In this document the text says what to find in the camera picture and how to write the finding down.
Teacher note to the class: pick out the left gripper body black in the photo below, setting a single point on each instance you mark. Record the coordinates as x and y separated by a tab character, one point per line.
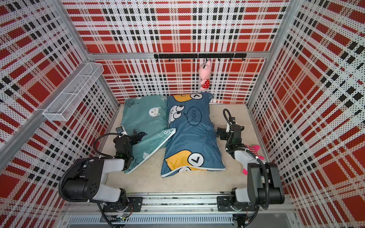
131	154

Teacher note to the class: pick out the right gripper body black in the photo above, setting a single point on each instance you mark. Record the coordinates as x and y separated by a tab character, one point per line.
228	139

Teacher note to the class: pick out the green cat pillowcase pillow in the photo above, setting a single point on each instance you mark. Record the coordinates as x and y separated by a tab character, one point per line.
149	116

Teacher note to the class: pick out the blue cartoon pillowcase pillow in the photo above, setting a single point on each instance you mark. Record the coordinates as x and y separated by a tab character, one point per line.
193	147

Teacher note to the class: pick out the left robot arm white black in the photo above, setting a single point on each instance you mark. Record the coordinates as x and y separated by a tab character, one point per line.
85	180

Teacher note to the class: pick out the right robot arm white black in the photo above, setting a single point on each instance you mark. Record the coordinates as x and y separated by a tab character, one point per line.
264	187

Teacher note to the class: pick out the pink white plush toy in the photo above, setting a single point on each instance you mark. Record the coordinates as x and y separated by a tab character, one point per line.
253	152

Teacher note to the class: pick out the pink pig plush hanging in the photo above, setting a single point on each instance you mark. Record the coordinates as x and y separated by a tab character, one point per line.
205	71

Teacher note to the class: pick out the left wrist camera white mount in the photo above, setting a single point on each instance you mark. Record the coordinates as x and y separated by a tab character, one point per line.
121	131

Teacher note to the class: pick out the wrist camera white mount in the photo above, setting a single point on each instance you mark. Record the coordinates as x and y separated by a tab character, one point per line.
121	131
230	123

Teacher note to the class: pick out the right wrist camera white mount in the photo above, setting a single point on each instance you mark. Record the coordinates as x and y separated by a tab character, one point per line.
230	123

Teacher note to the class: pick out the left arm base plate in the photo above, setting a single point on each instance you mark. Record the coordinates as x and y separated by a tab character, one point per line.
131	204

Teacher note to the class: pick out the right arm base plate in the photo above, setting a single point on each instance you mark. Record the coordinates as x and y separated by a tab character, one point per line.
226	204

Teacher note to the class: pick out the aluminium front rail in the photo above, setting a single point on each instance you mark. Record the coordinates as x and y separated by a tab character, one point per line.
178	203

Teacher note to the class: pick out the white wire mesh basket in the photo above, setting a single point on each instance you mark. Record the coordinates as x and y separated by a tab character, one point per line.
66	103

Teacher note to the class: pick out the black hook rail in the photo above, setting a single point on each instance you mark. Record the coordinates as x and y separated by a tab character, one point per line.
202	56

